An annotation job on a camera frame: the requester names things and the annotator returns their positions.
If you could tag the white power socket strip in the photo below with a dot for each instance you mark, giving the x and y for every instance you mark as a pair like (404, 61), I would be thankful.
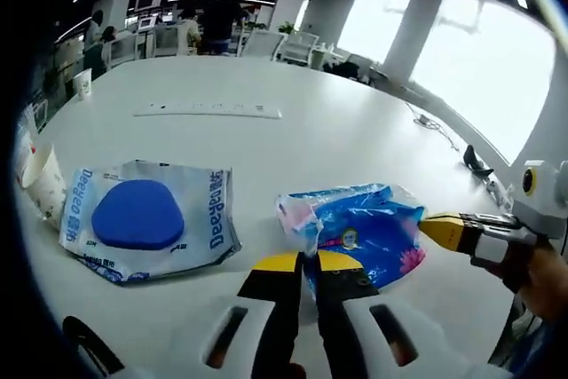
(208, 109)

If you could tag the clear plastic water bottle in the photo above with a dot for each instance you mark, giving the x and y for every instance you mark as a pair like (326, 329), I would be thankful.
(26, 152)

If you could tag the green potted plant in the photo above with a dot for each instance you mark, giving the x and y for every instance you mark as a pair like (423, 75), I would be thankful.
(287, 27)

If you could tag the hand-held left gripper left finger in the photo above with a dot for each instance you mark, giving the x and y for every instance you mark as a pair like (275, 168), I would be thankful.
(266, 321)

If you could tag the dark bag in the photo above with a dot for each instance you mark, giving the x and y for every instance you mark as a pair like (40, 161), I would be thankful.
(348, 70)

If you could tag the black clip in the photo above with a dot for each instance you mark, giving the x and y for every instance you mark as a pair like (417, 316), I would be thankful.
(472, 161)

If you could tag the narrow window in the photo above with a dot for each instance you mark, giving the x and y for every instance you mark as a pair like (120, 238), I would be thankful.
(373, 24)

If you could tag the wall monitor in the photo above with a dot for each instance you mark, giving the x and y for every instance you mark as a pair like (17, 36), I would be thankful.
(149, 0)

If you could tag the leaf printed paper cup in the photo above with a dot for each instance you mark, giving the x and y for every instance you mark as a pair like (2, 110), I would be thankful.
(46, 188)

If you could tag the small metal items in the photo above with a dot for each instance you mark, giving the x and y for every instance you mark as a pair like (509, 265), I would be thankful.
(499, 192)

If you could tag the person's left hand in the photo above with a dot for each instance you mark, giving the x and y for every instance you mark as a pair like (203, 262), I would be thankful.
(297, 371)

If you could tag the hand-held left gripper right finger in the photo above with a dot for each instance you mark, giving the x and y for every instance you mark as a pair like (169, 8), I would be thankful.
(341, 326)

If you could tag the black round object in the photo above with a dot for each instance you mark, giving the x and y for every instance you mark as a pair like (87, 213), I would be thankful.
(89, 343)

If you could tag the wet wipes pack blue lid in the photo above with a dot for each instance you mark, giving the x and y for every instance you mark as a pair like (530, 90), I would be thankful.
(142, 219)

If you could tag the white paper cup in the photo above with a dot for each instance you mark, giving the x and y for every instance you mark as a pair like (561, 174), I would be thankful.
(83, 86)

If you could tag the blue plastic tissue packet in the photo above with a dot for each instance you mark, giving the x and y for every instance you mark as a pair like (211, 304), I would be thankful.
(368, 228)

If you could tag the person's right hand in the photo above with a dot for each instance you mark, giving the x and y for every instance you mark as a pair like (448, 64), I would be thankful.
(550, 286)

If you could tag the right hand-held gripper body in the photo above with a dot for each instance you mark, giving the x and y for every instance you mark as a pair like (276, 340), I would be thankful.
(548, 201)

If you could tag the white mesh office chair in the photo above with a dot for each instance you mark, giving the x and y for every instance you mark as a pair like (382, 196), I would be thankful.
(126, 48)
(168, 39)
(264, 44)
(302, 47)

